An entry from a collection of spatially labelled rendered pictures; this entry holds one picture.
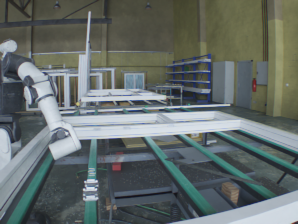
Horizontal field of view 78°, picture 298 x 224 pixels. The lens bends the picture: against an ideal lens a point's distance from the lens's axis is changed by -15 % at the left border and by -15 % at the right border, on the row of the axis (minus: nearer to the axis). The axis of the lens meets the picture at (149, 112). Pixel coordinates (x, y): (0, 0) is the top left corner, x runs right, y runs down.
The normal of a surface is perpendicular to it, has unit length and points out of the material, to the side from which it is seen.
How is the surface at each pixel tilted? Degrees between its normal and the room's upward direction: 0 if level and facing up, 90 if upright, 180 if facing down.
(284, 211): 90
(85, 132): 90
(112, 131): 90
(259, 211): 0
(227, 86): 90
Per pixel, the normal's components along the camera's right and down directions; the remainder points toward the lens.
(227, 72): 0.22, 0.15
